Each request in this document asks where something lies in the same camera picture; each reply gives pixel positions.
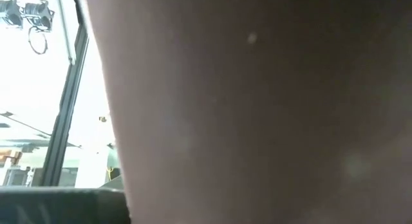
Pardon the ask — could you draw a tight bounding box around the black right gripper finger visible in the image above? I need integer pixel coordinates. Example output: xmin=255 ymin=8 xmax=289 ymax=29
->
xmin=96 ymin=175 xmax=131 ymax=224

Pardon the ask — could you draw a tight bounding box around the brown bagel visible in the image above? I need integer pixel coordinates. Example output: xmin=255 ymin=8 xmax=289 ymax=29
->
xmin=84 ymin=0 xmax=412 ymax=224

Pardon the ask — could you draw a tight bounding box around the black overhead spotlight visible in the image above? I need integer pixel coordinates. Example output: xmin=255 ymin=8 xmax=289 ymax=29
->
xmin=24 ymin=0 xmax=55 ymax=32
xmin=0 ymin=0 xmax=24 ymax=29

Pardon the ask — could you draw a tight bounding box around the silver overhead rail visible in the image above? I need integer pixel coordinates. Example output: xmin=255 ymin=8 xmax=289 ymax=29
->
xmin=56 ymin=0 xmax=77 ymax=66

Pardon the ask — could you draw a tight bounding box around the thin black cable loop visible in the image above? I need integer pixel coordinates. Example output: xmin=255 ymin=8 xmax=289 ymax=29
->
xmin=27 ymin=25 xmax=49 ymax=55

